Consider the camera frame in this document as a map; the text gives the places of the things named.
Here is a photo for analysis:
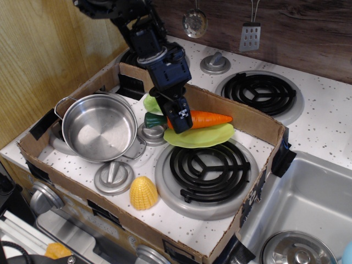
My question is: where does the silver knob near corn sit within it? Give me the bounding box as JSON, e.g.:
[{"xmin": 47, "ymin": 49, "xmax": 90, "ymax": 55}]
[{"xmin": 94, "ymin": 161, "xmax": 135, "ymax": 196}]

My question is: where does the black cable bottom left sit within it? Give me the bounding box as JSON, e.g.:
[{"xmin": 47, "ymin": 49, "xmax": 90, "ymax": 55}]
[{"xmin": 0, "ymin": 240, "xmax": 32, "ymax": 264}]

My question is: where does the back left black burner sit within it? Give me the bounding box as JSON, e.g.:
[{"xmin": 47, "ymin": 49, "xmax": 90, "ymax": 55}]
[{"xmin": 115, "ymin": 47, "xmax": 190, "ymax": 69}]

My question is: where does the orange plastic toy carrot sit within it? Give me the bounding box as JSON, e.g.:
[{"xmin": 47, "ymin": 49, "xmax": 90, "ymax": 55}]
[{"xmin": 144, "ymin": 110, "xmax": 233, "ymax": 129}]

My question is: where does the silver oven knob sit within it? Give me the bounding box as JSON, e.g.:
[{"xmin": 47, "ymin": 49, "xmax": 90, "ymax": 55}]
[
  {"xmin": 135, "ymin": 245, "xmax": 171, "ymax": 264},
  {"xmin": 30, "ymin": 181, "xmax": 64, "ymax": 215}
]

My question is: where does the yellow plastic toy corn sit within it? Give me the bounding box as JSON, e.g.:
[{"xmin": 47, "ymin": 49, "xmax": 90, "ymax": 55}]
[{"xmin": 129, "ymin": 176, "xmax": 158, "ymax": 210}]

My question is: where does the black burner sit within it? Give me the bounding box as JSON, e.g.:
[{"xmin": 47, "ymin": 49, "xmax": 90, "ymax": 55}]
[
  {"xmin": 215, "ymin": 70, "xmax": 304, "ymax": 126},
  {"xmin": 115, "ymin": 47, "xmax": 190, "ymax": 69},
  {"xmin": 155, "ymin": 140, "xmax": 259, "ymax": 221}
]

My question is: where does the silver oven front knob bottom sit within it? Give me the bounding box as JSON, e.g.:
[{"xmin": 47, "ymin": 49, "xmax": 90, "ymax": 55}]
[{"xmin": 135, "ymin": 245, "xmax": 171, "ymax": 264}]

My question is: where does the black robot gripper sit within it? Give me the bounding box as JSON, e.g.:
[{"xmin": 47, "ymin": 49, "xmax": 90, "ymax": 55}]
[{"xmin": 136, "ymin": 42, "xmax": 193, "ymax": 134}]

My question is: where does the stainless steel pot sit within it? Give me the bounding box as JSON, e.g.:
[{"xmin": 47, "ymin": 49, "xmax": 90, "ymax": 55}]
[{"xmin": 54, "ymin": 92, "xmax": 147, "ymax": 163}]

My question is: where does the front right black burner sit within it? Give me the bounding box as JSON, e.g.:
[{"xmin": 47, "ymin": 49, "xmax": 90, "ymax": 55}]
[{"xmin": 155, "ymin": 140, "xmax": 259, "ymax": 221}]

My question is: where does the silver oven front knob left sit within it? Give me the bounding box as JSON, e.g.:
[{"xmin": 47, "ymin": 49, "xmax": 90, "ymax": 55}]
[{"xmin": 30, "ymin": 181, "xmax": 64, "ymax": 215}]

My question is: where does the light blue object corner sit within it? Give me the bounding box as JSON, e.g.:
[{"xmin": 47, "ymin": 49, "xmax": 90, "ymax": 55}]
[{"xmin": 341, "ymin": 243, "xmax": 352, "ymax": 264}]

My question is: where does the back right black burner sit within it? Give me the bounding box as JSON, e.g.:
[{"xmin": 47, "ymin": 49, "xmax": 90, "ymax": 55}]
[{"xmin": 215, "ymin": 70, "xmax": 304, "ymax": 126}]

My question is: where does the orange toy bottom left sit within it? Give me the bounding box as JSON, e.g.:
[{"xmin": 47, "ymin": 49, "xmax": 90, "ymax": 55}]
[{"xmin": 44, "ymin": 243, "xmax": 72, "ymax": 260}]

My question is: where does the grey toy sink basin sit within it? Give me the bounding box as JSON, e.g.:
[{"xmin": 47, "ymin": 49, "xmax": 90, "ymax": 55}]
[{"xmin": 240, "ymin": 152, "xmax": 351, "ymax": 263}]

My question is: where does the hanging metal spatula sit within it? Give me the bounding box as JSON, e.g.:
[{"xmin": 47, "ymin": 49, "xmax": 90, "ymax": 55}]
[{"xmin": 239, "ymin": 1, "xmax": 261, "ymax": 52}]

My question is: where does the silver knob at back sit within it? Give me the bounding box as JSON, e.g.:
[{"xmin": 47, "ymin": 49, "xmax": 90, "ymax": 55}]
[{"xmin": 200, "ymin": 52, "xmax": 231, "ymax": 75}]

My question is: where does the hanging slotted metal spoon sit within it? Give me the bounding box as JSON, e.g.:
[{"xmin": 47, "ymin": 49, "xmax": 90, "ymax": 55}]
[{"xmin": 182, "ymin": 1, "xmax": 208, "ymax": 39}]

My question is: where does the steel pot lid in sink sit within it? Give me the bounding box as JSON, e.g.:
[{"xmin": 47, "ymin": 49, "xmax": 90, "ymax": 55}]
[{"xmin": 259, "ymin": 230, "xmax": 338, "ymax": 264}]

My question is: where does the silver knob under carrot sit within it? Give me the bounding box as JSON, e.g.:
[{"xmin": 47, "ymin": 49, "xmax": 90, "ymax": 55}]
[{"xmin": 137, "ymin": 123, "xmax": 166, "ymax": 147}]

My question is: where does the green plastic toy broccoli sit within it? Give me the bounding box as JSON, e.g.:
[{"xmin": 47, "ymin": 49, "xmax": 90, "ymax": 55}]
[{"xmin": 143, "ymin": 93, "xmax": 163, "ymax": 115}]

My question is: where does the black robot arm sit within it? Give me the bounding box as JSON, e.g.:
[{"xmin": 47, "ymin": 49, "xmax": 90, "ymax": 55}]
[{"xmin": 73, "ymin": 0, "xmax": 193, "ymax": 134}]

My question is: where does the yellow-green plastic plate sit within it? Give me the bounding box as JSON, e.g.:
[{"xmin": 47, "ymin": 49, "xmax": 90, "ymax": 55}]
[{"xmin": 163, "ymin": 123, "xmax": 234, "ymax": 149}]

